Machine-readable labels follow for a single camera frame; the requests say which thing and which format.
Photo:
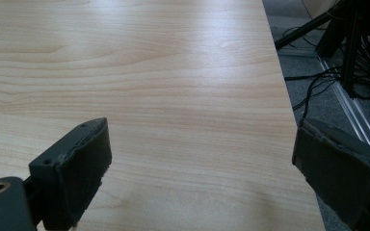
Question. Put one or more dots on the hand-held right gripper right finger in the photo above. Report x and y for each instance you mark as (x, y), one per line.
(340, 170)

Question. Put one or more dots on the black stand leg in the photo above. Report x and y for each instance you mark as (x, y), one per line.
(305, 28)

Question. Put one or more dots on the black metal stand frame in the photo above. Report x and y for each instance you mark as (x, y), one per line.
(363, 41)

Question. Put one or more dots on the silver metal floor rail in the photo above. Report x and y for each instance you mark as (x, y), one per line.
(350, 106)

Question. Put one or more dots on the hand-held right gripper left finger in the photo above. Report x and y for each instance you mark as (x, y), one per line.
(77, 166)

